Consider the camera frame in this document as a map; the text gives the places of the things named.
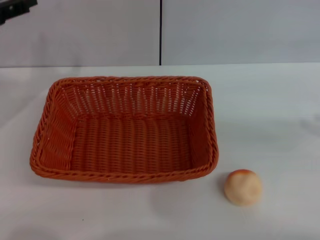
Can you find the orange woven basket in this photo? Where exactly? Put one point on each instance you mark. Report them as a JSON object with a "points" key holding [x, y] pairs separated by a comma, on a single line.
{"points": [[130, 145]]}

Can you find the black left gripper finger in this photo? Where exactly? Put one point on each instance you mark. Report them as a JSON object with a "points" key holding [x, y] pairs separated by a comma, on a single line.
{"points": [[15, 8]]}

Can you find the peach fruit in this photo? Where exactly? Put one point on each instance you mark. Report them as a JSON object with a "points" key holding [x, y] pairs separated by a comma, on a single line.
{"points": [[243, 188]]}

